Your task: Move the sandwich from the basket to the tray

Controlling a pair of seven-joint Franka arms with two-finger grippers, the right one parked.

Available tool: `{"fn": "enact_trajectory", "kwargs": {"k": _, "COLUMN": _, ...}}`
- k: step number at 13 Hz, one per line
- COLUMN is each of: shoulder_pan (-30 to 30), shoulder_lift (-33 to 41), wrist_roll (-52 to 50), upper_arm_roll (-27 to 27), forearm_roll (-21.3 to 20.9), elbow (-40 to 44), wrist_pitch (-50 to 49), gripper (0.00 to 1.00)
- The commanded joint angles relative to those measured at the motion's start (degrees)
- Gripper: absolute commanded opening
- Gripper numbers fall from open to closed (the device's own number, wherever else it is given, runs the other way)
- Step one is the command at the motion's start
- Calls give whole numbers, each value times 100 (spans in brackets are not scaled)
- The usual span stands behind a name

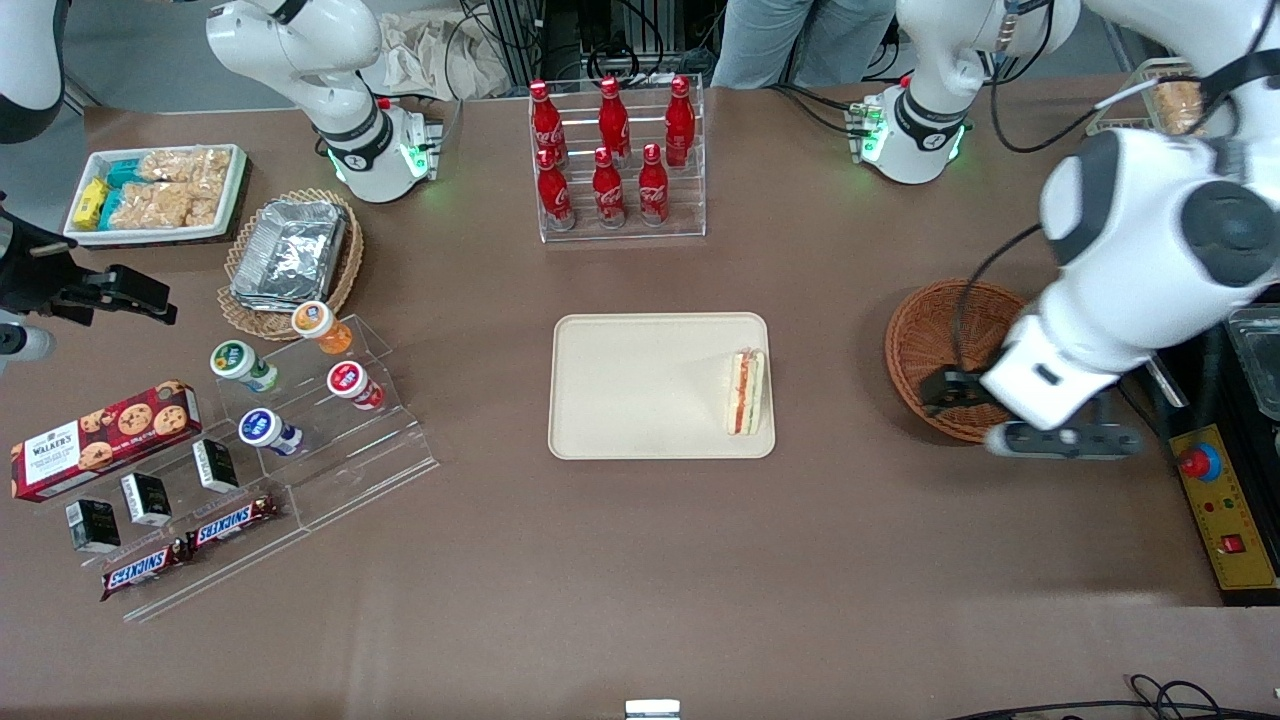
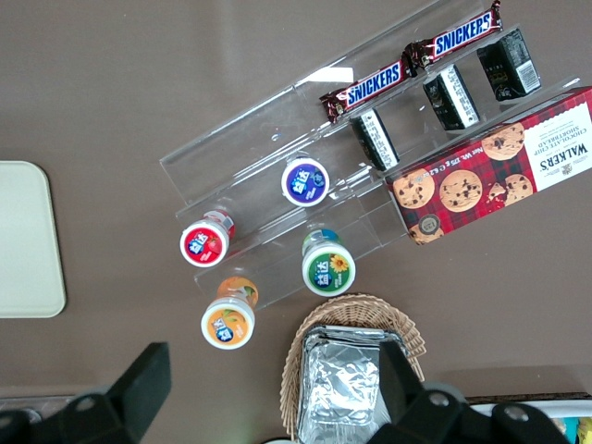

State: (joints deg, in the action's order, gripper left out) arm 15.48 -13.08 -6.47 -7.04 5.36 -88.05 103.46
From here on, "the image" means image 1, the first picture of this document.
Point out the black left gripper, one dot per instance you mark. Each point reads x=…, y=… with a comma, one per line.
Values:
x=953, y=386

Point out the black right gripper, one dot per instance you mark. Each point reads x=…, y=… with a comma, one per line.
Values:
x=28, y=272

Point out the triangular sandwich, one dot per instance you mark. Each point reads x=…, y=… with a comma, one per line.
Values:
x=745, y=395

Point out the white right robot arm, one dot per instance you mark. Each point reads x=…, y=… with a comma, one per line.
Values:
x=300, y=50

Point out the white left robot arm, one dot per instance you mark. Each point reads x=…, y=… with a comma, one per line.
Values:
x=1130, y=250

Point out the brown round wicker basket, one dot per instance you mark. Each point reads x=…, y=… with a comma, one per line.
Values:
x=920, y=335

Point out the black tray under snack tray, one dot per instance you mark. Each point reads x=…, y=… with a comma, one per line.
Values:
x=200, y=241

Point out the light oval wicker basket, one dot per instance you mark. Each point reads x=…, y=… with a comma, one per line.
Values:
x=250, y=320

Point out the white rectangular snack tray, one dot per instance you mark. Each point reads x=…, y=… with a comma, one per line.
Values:
x=235, y=190

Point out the beige rectangular plastic tray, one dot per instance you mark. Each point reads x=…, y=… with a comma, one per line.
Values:
x=640, y=385

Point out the clear rice cracker pack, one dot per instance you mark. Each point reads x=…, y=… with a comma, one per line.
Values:
x=185, y=166
x=150, y=207

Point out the teal snack pack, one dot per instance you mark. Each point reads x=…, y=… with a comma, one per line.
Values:
x=108, y=208
x=124, y=173

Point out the yellow snack pack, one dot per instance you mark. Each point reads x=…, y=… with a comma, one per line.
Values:
x=90, y=203

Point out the green lid yogurt cup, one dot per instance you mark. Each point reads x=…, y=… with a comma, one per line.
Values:
x=238, y=362

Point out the red Walkers cookie box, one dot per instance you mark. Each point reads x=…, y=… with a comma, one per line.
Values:
x=100, y=440

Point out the stacked aluminium foil containers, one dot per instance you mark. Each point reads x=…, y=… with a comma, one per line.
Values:
x=290, y=252

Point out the orange lid yogurt cup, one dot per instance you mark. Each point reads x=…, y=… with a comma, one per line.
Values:
x=318, y=324

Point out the blue lid yogurt cup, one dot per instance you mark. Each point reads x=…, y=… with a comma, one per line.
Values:
x=264, y=429

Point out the small black carton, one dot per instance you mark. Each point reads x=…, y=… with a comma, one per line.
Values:
x=147, y=499
x=216, y=466
x=94, y=526

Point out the red lid yogurt cup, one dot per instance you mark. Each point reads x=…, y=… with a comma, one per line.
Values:
x=350, y=382

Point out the Snickers chocolate bar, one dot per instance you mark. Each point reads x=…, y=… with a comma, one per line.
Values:
x=142, y=570
x=230, y=522

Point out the black machine base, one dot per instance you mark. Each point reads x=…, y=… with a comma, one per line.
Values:
x=1220, y=400

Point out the clear acrylic stepped display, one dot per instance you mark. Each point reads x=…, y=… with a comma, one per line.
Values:
x=370, y=450

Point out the clear acrylic bottle rack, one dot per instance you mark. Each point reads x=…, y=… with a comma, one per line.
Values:
x=690, y=215

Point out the yellow emergency stop control box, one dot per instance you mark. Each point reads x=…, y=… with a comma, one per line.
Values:
x=1225, y=520

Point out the clear plastic container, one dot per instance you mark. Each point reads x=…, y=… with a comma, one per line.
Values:
x=1258, y=360

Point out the red cola bottle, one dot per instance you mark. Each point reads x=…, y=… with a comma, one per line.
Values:
x=613, y=118
x=607, y=190
x=546, y=122
x=680, y=122
x=554, y=192
x=653, y=187

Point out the clear bagged pastry pack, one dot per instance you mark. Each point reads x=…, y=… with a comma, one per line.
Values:
x=1180, y=105

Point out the crumpled white cloth bag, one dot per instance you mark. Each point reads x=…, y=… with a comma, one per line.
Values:
x=420, y=55

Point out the person in blue jeans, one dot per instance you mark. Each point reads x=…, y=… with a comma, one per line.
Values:
x=800, y=40

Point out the small silver metal block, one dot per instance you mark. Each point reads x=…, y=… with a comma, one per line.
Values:
x=652, y=710

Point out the black aluminium equipment rack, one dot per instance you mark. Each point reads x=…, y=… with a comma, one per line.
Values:
x=550, y=35

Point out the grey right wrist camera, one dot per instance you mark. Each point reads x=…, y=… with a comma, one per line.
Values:
x=25, y=343

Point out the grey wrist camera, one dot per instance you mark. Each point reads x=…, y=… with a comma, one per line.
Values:
x=25, y=343
x=1060, y=441

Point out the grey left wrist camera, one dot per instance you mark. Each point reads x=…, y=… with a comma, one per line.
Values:
x=1060, y=441

